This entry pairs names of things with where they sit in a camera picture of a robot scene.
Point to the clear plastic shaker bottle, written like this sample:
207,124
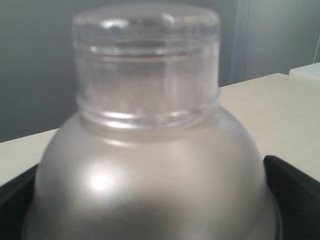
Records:
150,153

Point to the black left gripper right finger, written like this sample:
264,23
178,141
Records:
298,198

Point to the white object beside table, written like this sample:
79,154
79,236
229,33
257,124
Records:
311,72

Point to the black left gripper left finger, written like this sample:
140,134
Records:
15,198

